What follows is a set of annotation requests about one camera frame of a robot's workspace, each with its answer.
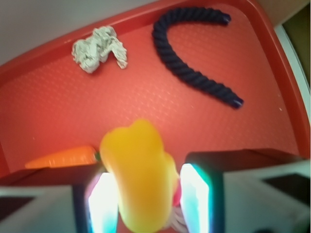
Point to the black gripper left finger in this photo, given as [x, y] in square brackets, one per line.
[81, 199]

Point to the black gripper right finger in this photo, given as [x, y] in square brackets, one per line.
[246, 191]

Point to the yellow rubber duck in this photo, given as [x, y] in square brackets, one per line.
[145, 174]

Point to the orange plastic toy carrot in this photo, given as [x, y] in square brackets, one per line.
[78, 156]

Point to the red plastic tray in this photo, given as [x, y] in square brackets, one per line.
[48, 104]

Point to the crumpled white paper towel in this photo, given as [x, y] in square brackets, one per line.
[89, 53]

